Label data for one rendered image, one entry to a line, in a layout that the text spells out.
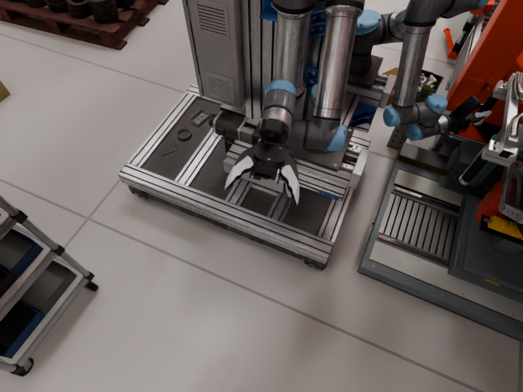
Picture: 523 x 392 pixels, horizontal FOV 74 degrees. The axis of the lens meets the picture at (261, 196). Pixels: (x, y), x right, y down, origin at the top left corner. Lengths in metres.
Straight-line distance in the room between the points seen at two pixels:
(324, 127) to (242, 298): 1.20
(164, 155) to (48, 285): 0.91
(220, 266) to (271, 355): 0.53
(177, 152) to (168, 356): 1.12
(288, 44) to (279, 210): 1.01
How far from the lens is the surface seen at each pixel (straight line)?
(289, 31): 1.06
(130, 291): 2.05
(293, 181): 0.74
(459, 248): 2.13
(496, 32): 1.91
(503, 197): 1.77
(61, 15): 3.79
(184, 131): 2.29
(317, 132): 0.95
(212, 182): 2.01
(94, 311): 2.08
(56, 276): 2.01
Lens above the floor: 1.83
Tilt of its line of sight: 57 degrees down
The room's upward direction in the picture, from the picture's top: straight up
